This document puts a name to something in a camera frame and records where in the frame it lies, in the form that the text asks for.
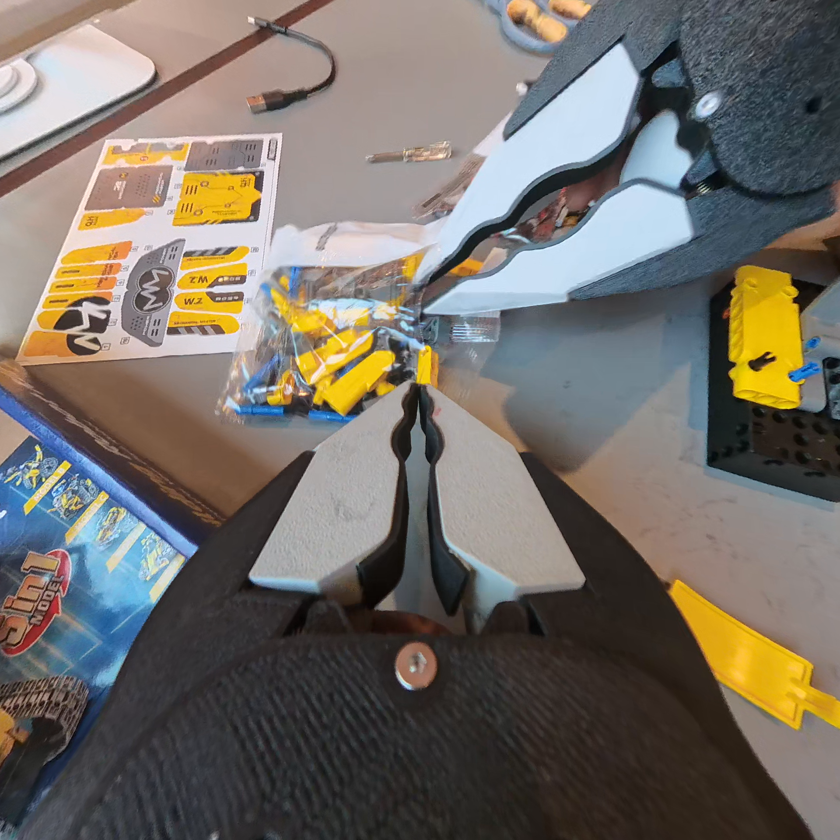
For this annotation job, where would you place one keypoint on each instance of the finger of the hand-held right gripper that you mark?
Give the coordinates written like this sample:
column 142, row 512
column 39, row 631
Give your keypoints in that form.
column 558, row 131
column 623, row 243

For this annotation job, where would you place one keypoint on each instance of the clear bag yellow grey parts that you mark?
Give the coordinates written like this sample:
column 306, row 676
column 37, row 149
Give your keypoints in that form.
column 328, row 341

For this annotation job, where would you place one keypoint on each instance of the clear bag black red parts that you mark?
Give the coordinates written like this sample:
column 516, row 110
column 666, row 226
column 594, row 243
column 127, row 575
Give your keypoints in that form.
column 439, row 197

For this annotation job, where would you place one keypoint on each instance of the blue cardboard kit box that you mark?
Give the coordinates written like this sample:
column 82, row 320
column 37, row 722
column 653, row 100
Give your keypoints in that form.
column 65, row 525

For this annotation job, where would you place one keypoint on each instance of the yellow black sticker sheet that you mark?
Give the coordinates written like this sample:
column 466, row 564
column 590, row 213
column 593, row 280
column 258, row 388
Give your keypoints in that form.
column 151, row 262

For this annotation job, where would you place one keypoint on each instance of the yellow black brick assembly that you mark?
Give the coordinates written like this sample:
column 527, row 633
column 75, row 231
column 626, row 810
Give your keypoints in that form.
column 764, row 341

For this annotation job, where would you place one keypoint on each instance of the grey desk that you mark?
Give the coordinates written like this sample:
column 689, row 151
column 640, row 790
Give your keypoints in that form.
column 590, row 394

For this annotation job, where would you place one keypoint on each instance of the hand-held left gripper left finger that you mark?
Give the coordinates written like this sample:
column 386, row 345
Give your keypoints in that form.
column 328, row 518

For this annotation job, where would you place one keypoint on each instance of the yellow curved arc beam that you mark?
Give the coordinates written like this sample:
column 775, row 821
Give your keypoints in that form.
column 741, row 649

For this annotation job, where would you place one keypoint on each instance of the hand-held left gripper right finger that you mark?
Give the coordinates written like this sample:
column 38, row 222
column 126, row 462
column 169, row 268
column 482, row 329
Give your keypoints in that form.
column 505, row 518

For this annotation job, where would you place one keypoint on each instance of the wooden document stand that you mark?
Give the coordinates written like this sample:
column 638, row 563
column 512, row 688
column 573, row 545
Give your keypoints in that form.
column 79, row 85

